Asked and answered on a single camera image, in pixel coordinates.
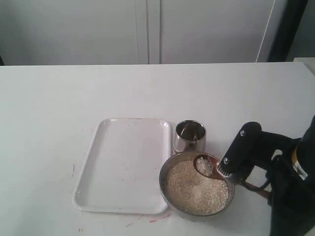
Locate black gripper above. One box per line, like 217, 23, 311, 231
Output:
217, 121, 302, 190

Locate brown wooden spoon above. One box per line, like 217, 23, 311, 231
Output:
193, 153, 271, 199

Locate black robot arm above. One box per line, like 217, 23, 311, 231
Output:
217, 122, 315, 236

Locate small steel cup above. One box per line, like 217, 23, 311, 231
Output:
173, 120, 207, 153

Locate steel bowl of rice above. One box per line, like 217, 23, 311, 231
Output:
159, 151, 235, 219

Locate white rectangular plastic tray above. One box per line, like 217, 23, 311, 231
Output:
73, 118, 173, 215

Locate white cabinet doors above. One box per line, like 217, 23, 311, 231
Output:
0, 0, 287, 65

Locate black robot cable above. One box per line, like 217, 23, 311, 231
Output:
242, 169, 274, 191

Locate dark post at right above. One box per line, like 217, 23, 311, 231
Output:
267, 0, 315, 62

